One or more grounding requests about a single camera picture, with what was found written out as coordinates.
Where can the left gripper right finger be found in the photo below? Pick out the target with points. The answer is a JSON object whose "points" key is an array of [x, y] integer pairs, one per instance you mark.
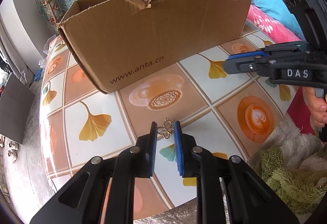
{"points": [[228, 190]]}

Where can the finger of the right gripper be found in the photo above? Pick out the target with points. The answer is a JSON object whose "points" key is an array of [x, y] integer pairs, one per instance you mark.
{"points": [[247, 54], [242, 65]]}

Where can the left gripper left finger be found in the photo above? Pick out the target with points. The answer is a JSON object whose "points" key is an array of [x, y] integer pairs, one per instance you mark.
{"points": [[102, 191]]}

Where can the gold butterfly pendant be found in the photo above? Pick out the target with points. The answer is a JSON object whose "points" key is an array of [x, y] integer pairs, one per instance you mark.
{"points": [[166, 130]]}

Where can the right hand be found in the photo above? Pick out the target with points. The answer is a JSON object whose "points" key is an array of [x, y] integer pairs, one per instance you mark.
{"points": [[316, 106]]}

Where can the pink floral blanket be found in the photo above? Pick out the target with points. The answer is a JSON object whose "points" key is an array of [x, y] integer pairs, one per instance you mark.
{"points": [[298, 110]]}

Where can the green fluffy trim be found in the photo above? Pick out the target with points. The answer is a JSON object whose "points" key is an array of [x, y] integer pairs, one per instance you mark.
{"points": [[301, 189]]}

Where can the white shoes pair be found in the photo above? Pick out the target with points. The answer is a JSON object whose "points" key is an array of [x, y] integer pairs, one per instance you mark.
{"points": [[13, 148]]}

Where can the dark grey cabinet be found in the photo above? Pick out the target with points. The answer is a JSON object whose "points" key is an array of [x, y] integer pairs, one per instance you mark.
{"points": [[16, 101]]}

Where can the brown cardboard box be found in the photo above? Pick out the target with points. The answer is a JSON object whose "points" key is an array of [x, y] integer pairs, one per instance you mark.
{"points": [[118, 42]]}

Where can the grey curtain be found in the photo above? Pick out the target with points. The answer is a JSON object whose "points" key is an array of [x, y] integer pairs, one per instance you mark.
{"points": [[18, 49]]}

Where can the wooden chair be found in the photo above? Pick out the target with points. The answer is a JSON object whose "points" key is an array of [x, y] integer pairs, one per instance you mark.
{"points": [[53, 11]]}

